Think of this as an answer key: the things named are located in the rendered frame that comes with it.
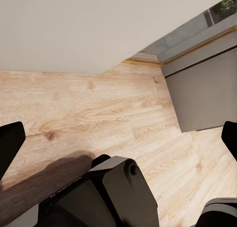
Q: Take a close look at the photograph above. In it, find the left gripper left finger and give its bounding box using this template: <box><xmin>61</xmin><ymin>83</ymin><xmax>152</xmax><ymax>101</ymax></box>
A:
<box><xmin>0</xmin><ymin>121</ymin><xmax>26</xmax><ymax>181</ymax></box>

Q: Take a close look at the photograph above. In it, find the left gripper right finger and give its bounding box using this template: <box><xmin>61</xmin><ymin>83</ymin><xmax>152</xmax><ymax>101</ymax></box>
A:
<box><xmin>221</xmin><ymin>121</ymin><xmax>237</xmax><ymax>161</ymax></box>

